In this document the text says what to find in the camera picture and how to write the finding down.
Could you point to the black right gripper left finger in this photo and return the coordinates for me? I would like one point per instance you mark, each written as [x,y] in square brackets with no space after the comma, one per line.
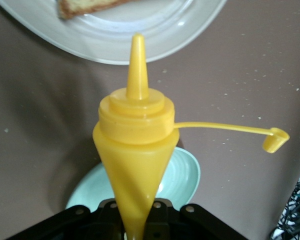
[77,225]

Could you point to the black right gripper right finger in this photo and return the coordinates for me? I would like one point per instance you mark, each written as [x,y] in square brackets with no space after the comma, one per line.
[190,222]

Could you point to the yellow squeeze bottle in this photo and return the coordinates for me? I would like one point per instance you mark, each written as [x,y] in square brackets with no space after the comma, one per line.
[135,155]

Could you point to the bread slice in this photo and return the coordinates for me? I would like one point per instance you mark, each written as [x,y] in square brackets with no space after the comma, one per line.
[90,6]

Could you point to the mint green round plate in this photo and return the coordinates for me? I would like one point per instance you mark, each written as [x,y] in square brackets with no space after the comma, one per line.
[95,185]

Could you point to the beige round plate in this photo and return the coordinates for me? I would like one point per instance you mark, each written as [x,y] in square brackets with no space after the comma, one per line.
[165,32]

